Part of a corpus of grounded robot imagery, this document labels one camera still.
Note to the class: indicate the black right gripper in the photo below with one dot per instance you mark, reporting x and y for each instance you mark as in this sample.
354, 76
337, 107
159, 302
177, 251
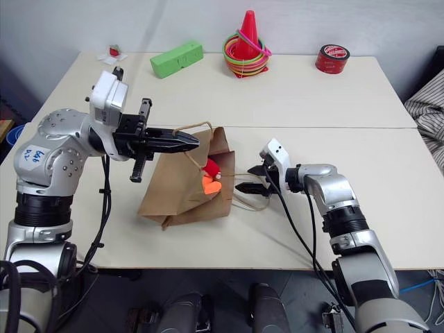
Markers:
271, 173

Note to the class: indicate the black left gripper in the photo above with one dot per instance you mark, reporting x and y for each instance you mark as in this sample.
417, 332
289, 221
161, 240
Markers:
130, 135

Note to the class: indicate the brown paper bag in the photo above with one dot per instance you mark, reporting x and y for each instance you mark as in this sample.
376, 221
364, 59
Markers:
173, 194

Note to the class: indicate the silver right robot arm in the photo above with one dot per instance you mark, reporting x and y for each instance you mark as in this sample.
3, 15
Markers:
334, 184

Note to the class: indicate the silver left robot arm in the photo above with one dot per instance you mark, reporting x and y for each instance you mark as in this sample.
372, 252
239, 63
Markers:
52, 145

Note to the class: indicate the orange plush toy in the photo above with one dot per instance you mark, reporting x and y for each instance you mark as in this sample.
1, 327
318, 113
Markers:
211, 186

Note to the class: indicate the red plush toy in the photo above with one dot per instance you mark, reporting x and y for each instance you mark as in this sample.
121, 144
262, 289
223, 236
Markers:
211, 168

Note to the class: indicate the green rectangular block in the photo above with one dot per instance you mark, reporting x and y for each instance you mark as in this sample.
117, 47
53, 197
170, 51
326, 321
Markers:
173, 60

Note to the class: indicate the small red toy in packet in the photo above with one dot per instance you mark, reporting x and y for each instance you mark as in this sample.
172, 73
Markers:
113, 51

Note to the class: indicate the dark rounded shape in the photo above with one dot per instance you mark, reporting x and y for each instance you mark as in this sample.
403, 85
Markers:
184, 314
268, 308

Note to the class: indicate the red plastic cone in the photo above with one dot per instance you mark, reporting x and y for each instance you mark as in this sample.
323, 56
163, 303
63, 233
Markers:
248, 34

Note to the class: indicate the red tape roll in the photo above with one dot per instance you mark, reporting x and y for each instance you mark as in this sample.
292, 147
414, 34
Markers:
331, 60

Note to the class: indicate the blue bucket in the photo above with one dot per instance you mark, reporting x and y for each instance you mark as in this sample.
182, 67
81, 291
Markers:
15, 138

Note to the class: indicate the striped grey cloth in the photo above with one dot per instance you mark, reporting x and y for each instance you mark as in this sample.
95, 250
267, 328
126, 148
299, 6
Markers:
428, 111

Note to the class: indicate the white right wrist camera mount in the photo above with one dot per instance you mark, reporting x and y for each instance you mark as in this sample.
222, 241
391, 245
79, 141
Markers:
277, 152

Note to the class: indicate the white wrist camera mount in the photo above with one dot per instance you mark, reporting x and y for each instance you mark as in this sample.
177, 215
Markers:
108, 92
277, 152

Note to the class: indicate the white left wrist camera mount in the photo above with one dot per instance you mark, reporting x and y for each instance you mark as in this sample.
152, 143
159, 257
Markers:
108, 92

